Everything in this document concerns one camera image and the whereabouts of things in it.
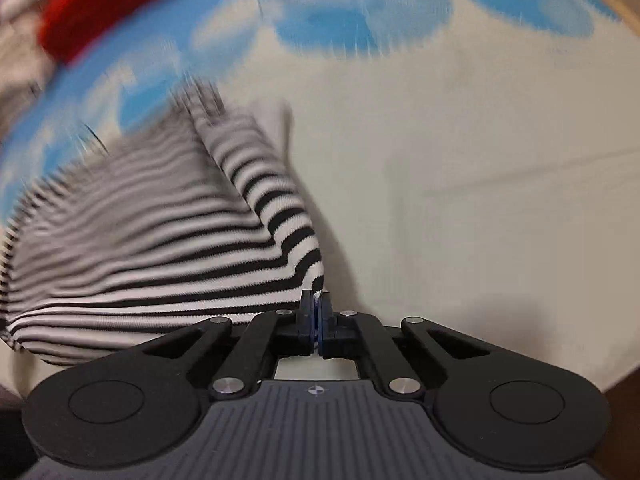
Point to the blue leaf printed bed sheet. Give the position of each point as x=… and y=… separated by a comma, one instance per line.
x=450, y=185

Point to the red folded quilt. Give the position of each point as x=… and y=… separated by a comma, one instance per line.
x=115, y=5

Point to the white rolled quilt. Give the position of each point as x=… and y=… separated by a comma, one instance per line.
x=20, y=60

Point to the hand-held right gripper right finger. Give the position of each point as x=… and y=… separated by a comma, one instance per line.
x=324, y=317

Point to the striped hooded top white vest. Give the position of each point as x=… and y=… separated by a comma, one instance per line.
x=150, y=240

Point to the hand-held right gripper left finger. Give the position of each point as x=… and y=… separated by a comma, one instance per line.
x=311, y=317

